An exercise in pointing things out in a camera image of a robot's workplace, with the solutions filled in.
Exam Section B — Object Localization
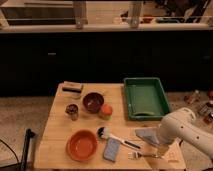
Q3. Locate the grey-blue towel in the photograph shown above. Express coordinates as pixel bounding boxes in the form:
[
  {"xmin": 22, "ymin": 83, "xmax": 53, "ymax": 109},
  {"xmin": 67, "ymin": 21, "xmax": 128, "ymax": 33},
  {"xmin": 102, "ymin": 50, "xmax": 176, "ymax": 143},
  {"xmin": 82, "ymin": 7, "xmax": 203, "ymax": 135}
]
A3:
[{"xmin": 135, "ymin": 127, "xmax": 159, "ymax": 147}]

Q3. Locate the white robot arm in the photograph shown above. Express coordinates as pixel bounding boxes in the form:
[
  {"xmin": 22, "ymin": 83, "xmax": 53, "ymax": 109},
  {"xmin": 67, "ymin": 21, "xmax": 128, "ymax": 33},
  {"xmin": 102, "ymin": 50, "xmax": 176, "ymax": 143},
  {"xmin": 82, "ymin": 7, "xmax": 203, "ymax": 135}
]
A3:
[{"xmin": 156, "ymin": 107, "xmax": 213, "ymax": 160}]

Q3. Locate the orange-red bowl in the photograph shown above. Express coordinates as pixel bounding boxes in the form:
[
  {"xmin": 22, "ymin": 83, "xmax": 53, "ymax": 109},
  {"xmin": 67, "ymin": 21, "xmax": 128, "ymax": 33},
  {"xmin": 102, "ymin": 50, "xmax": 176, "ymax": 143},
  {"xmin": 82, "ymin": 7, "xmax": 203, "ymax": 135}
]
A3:
[{"xmin": 66, "ymin": 130, "xmax": 98, "ymax": 162}]

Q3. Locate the dark maroon bowl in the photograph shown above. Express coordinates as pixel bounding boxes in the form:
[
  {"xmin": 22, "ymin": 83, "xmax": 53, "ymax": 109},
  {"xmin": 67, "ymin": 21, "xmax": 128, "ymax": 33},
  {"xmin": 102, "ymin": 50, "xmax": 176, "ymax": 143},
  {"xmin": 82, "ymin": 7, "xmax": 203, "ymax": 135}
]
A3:
[{"xmin": 83, "ymin": 92, "xmax": 104, "ymax": 113}]

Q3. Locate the silver fork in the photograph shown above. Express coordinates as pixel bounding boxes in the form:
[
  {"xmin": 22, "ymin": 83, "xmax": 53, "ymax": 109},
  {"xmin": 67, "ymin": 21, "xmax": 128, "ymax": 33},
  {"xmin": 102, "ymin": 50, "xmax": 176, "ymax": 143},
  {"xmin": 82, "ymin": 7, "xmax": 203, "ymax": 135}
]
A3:
[{"xmin": 128, "ymin": 152, "xmax": 161, "ymax": 159}]

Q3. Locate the blue sponge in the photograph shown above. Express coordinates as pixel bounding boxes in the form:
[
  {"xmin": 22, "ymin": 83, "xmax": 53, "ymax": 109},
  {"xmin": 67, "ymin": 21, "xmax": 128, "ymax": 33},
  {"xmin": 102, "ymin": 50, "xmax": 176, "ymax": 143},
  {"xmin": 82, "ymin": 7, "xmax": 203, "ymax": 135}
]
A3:
[{"xmin": 103, "ymin": 138, "xmax": 120, "ymax": 162}]

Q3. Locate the green plastic tray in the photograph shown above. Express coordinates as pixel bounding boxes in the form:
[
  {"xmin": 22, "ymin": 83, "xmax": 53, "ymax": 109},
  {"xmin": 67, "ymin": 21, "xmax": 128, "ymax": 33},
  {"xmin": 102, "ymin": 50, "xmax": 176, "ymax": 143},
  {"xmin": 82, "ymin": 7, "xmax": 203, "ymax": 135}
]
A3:
[{"xmin": 124, "ymin": 77, "xmax": 171, "ymax": 121}]

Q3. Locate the orange fruit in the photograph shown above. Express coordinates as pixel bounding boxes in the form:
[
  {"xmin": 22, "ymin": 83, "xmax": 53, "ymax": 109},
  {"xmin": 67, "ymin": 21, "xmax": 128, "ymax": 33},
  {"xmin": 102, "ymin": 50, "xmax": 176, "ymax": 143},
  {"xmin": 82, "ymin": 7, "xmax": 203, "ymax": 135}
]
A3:
[{"xmin": 100, "ymin": 104, "xmax": 113, "ymax": 120}]

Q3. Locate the brown block eraser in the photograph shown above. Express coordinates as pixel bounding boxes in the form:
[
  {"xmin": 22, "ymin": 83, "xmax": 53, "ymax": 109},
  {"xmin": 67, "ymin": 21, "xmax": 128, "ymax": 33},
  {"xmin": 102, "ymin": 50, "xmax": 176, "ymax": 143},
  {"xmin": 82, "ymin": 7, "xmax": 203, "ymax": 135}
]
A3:
[{"xmin": 62, "ymin": 81, "xmax": 83, "ymax": 93}]

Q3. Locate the black stand left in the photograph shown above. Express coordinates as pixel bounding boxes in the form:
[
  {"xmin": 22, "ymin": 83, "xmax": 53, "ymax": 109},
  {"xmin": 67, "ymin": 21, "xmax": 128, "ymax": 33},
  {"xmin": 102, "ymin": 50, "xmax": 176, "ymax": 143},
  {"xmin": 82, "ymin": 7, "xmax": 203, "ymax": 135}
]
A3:
[{"xmin": 20, "ymin": 129, "xmax": 36, "ymax": 171}]

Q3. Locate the black cable left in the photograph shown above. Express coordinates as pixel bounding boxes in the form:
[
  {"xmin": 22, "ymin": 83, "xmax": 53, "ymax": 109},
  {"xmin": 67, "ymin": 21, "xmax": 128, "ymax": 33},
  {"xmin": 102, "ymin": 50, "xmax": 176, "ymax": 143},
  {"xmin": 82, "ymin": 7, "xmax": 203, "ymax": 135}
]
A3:
[{"xmin": 0, "ymin": 138, "xmax": 21, "ymax": 164}]

